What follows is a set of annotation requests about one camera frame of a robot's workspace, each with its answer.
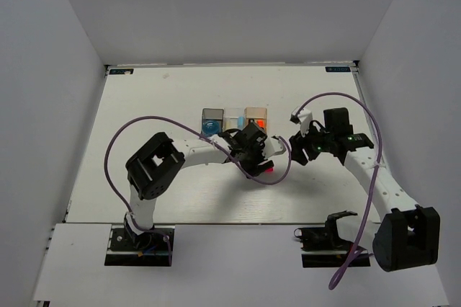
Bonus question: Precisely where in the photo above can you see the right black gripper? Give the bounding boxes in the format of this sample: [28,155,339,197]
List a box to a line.
[289,119,334,166]

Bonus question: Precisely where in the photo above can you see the orange capped black highlighter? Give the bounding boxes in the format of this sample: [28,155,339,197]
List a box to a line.
[255,120,267,132]

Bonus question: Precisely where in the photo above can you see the blue tape roll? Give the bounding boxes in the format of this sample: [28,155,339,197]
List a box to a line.
[201,120,222,137]

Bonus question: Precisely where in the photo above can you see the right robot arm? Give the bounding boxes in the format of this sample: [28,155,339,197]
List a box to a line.
[290,107,440,272]

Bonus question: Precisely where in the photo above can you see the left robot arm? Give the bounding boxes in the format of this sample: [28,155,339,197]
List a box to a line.
[125,130,290,249]

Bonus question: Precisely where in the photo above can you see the amber plastic container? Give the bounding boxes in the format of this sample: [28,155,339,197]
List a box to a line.
[244,107,268,129]

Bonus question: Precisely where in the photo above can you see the clear plastic container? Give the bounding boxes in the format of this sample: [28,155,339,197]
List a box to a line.
[223,107,245,130]

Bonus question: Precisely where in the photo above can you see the dark grey plastic container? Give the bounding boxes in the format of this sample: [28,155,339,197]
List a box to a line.
[201,108,224,137]

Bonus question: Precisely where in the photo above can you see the right table label sticker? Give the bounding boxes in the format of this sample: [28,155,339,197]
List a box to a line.
[325,66,351,73]

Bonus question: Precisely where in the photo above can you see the table label sticker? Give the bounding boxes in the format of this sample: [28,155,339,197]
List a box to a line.
[325,66,351,73]
[109,68,134,75]

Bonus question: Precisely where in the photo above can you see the left table label sticker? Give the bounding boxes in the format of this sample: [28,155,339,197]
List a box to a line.
[109,68,134,75]

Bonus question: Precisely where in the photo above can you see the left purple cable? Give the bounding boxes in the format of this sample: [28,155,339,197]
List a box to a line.
[103,115,292,264]

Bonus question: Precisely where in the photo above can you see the purple cable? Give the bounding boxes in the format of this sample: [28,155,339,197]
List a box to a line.
[298,92,383,290]
[103,115,292,264]

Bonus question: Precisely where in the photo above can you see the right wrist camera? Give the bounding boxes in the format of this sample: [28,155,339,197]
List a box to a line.
[290,107,313,138]

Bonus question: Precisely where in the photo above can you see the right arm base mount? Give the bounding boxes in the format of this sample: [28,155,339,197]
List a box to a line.
[293,226,353,269]

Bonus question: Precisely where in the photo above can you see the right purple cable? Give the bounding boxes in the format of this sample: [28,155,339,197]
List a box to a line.
[298,92,383,290]

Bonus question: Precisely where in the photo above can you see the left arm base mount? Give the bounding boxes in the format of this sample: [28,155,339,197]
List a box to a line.
[104,226,175,267]

